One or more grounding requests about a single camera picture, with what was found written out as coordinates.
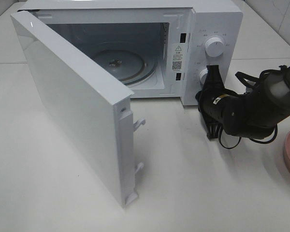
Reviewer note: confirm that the white warning label sticker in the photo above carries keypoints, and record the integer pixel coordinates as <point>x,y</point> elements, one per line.
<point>177,57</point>

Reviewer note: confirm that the white microwave door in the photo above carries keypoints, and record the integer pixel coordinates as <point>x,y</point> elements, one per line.
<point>90,105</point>

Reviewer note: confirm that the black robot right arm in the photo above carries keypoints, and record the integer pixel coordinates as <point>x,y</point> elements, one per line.
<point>253,115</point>

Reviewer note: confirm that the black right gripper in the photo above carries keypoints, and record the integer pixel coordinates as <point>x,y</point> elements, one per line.
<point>216,103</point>

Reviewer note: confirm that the glass microwave turntable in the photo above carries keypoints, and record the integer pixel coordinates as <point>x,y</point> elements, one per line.
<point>130,63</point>

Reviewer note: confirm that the white microwave oven body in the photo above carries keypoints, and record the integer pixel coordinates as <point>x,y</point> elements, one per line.
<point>157,24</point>

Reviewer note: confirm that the white upper power knob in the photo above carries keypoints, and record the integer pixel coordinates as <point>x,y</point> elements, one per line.
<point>214,46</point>

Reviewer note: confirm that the white lower timer knob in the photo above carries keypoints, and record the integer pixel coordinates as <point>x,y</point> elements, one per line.
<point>202,75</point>

